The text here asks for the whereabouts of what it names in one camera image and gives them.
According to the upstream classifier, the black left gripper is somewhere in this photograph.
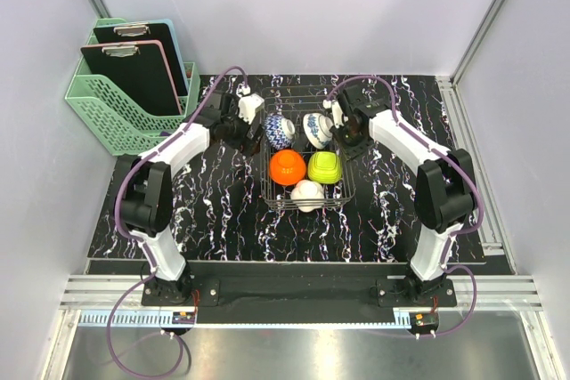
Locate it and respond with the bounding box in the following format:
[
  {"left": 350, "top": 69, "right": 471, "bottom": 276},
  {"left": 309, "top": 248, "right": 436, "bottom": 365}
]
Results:
[{"left": 222, "top": 104, "right": 266, "bottom": 158}]

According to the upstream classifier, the red orange patterned bowl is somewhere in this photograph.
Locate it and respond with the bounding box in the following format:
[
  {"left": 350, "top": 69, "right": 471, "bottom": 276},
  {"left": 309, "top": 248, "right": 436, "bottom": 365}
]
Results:
[{"left": 264, "top": 114, "right": 296, "bottom": 150}]

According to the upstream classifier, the blue white patterned bowl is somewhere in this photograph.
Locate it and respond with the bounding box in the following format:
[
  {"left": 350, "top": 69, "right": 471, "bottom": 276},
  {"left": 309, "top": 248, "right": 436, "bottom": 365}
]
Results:
[{"left": 303, "top": 113, "right": 333, "bottom": 150}]

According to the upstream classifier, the white top bowl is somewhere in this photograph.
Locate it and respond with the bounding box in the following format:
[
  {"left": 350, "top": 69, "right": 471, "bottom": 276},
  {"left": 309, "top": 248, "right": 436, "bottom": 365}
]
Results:
[{"left": 307, "top": 151, "right": 343, "bottom": 184}]

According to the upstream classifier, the dark wire dish rack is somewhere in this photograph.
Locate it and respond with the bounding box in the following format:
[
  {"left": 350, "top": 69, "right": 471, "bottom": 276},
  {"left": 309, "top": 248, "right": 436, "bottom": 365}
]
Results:
[{"left": 261, "top": 85, "right": 355, "bottom": 213}]

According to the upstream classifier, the colourful patterned small bowl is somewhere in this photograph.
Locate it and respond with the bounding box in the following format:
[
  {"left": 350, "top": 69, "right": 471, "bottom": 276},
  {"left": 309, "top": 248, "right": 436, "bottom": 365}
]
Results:
[{"left": 290, "top": 180, "right": 325, "bottom": 213}]

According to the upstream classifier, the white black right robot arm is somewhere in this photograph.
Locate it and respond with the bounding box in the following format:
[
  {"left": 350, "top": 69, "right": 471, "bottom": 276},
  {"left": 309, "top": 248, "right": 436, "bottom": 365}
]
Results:
[{"left": 323, "top": 88, "right": 482, "bottom": 306}]

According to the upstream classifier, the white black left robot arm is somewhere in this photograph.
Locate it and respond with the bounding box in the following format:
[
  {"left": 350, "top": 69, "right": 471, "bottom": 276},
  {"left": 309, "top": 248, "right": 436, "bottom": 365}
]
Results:
[{"left": 112, "top": 93, "right": 265, "bottom": 305}]

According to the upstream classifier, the black marble pattern mat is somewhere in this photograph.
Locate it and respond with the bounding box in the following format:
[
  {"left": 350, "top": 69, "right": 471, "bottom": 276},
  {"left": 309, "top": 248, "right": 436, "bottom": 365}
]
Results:
[{"left": 88, "top": 75, "right": 455, "bottom": 263}]

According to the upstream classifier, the green mesh file organizer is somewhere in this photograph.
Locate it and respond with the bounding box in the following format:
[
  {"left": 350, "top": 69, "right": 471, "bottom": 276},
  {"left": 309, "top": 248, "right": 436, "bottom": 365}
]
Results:
[{"left": 64, "top": 19, "right": 200, "bottom": 156}]

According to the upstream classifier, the black clipboard pink edge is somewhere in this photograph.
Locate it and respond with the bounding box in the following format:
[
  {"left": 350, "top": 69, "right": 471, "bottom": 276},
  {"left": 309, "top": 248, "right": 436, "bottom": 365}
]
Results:
[{"left": 80, "top": 44, "right": 182, "bottom": 117}]

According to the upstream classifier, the black clipboard blue edge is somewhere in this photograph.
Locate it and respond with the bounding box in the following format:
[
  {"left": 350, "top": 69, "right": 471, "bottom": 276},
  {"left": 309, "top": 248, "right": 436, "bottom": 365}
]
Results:
[{"left": 94, "top": 19, "right": 189, "bottom": 97}]

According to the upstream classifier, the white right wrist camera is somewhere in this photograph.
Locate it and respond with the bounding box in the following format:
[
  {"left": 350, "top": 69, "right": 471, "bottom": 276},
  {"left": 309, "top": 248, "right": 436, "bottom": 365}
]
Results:
[{"left": 322, "top": 93, "right": 352, "bottom": 128}]

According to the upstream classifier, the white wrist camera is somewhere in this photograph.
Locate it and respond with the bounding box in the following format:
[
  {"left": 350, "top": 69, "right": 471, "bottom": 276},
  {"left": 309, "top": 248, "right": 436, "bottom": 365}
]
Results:
[
  {"left": 238, "top": 93, "right": 265, "bottom": 125},
  {"left": 322, "top": 93, "right": 352, "bottom": 128}
]

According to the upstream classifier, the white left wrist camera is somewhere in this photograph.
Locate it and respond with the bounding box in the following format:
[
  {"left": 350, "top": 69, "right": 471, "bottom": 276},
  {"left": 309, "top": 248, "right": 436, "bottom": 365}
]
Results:
[{"left": 238, "top": 93, "right": 265, "bottom": 125}]

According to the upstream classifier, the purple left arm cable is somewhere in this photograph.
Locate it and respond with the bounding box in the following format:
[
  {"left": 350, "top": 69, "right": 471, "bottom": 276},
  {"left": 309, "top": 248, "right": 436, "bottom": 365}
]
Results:
[{"left": 106, "top": 66, "right": 250, "bottom": 377}]

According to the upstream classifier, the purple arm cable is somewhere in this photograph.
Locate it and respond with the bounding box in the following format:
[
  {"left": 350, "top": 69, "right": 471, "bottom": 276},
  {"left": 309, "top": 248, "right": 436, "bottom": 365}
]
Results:
[
  {"left": 106, "top": 66, "right": 250, "bottom": 377},
  {"left": 327, "top": 75, "right": 486, "bottom": 339}
]

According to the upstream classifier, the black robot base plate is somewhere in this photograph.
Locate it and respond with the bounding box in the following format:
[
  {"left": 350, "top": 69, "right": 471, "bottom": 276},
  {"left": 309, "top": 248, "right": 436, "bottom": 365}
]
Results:
[{"left": 142, "top": 261, "right": 457, "bottom": 327}]

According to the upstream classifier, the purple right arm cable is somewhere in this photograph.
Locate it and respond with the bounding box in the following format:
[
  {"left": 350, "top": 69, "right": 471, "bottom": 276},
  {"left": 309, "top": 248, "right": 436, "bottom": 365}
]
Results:
[{"left": 327, "top": 75, "right": 486, "bottom": 339}]

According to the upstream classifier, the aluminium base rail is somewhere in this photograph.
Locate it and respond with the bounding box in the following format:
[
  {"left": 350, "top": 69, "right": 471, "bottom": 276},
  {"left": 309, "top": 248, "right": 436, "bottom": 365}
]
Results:
[{"left": 60, "top": 275, "right": 542, "bottom": 329}]

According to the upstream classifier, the right aluminium frame post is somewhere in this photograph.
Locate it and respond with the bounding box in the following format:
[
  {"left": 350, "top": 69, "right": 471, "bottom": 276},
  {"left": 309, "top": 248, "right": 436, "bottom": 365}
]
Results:
[{"left": 450, "top": 0, "right": 508, "bottom": 85}]

